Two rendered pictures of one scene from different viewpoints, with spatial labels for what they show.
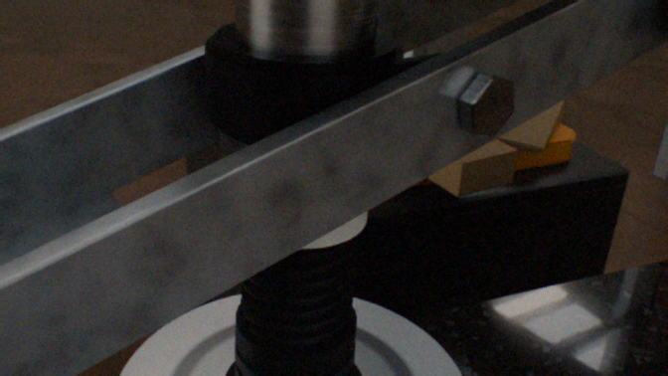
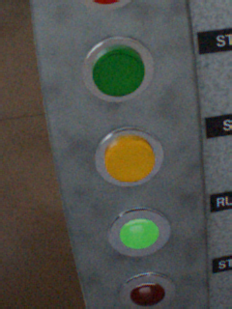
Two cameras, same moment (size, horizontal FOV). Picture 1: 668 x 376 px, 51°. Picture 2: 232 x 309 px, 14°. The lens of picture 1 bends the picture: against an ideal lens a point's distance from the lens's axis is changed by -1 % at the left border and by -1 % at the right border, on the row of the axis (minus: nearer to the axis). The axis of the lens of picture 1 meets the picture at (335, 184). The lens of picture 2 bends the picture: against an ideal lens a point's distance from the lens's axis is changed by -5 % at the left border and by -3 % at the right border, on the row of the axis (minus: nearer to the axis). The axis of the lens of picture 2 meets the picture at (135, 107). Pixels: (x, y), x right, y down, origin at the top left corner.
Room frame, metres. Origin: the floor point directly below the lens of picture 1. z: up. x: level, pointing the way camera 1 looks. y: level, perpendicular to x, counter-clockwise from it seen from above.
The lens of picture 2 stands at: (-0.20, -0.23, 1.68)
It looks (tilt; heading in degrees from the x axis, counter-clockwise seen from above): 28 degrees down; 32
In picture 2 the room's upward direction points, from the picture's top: 7 degrees counter-clockwise
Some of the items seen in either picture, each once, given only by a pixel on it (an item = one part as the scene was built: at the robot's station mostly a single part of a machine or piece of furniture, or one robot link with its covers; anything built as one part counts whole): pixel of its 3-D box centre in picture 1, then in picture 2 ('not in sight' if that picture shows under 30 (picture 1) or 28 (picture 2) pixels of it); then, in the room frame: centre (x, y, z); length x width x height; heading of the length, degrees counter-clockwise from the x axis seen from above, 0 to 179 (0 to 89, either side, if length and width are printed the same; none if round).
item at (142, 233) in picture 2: not in sight; (138, 232); (0.18, 0.00, 1.37); 0.02 x 0.01 x 0.02; 125
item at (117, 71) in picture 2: not in sight; (118, 70); (0.17, 0.00, 1.47); 0.03 x 0.01 x 0.03; 125
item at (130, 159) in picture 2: not in sight; (129, 158); (0.17, 0.00, 1.42); 0.03 x 0.01 x 0.03; 125
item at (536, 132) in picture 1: (526, 112); not in sight; (1.10, -0.31, 0.80); 0.20 x 0.10 x 0.05; 156
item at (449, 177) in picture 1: (440, 146); not in sight; (0.93, -0.15, 0.81); 0.20 x 0.10 x 0.05; 33
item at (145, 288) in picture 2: not in sight; (147, 292); (0.18, 0.00, 1.32); 0.02 x 0.01 x 0.02; 125
